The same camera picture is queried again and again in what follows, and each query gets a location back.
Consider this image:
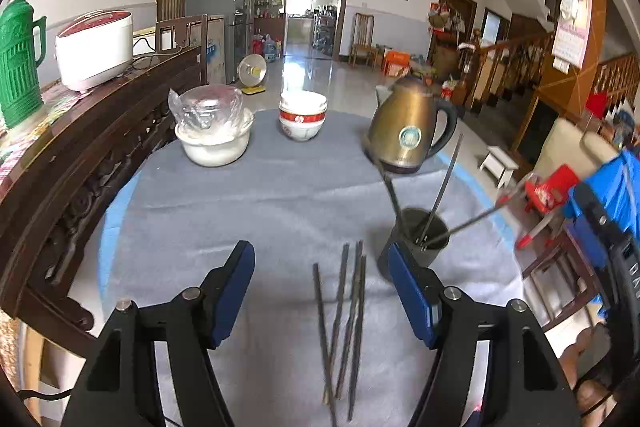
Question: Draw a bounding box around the dark chopstick five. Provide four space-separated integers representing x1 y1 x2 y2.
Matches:
347 256 367 421

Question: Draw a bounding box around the dark chopstick three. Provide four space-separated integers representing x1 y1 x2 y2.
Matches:
312 263 337 427

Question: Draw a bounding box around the dark chopstick four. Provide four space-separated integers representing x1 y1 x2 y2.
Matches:
329 243 349 372

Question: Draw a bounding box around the person's hand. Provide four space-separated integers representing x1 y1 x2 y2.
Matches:
559 324 616 426

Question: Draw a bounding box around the blue cloth on chair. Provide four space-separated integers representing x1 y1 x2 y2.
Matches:
563 150 639 268

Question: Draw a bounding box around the red plastic child chair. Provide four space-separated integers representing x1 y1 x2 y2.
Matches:
515 164 579 249

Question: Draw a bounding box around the small white stool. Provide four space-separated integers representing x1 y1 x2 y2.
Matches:
480 145 518 188

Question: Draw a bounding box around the dark grey utensil holder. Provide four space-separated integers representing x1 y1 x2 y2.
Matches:
378 207 449 282

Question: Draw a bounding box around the grey tablecloth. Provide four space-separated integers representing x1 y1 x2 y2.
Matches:
98 108 524 427

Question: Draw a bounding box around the dark wooden sideboard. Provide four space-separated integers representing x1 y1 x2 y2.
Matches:
1 48 204 357

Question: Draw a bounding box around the gold electric kettle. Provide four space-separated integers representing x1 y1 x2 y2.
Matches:
364 75 458 174

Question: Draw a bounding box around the white pot with plastic bag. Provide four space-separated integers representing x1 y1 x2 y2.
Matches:
168 84 254 167

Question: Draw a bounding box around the white rice cooker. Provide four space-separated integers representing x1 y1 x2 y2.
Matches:
54 10 134 92

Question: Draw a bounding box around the small electric fan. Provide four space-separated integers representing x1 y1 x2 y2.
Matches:
236 54 268 95

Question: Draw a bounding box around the green thermos flask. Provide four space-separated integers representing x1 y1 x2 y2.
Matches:
0 0 47 129

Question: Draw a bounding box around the wall calendar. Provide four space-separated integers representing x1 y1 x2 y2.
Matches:
551 0 592 74

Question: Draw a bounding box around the wooden chair by wall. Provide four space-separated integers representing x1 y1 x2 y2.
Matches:
348 12 378 66

